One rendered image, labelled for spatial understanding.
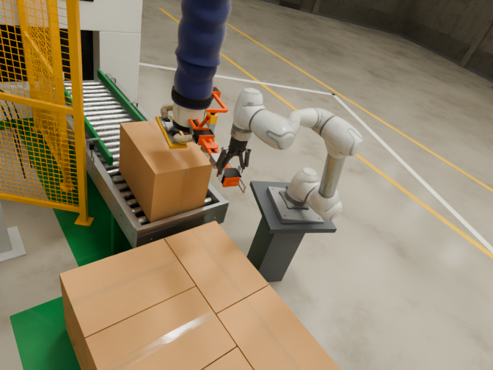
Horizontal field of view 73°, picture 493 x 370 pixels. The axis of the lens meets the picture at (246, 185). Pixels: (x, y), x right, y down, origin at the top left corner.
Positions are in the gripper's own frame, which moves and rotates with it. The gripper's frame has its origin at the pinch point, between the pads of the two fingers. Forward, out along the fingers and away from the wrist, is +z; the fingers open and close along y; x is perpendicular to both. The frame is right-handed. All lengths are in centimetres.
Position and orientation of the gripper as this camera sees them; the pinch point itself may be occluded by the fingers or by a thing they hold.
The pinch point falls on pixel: (229, 175)
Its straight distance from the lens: 152.4
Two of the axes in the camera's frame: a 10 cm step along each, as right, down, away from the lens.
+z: -2.5, 7.8, 5.8
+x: 4.1, 6.3, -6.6
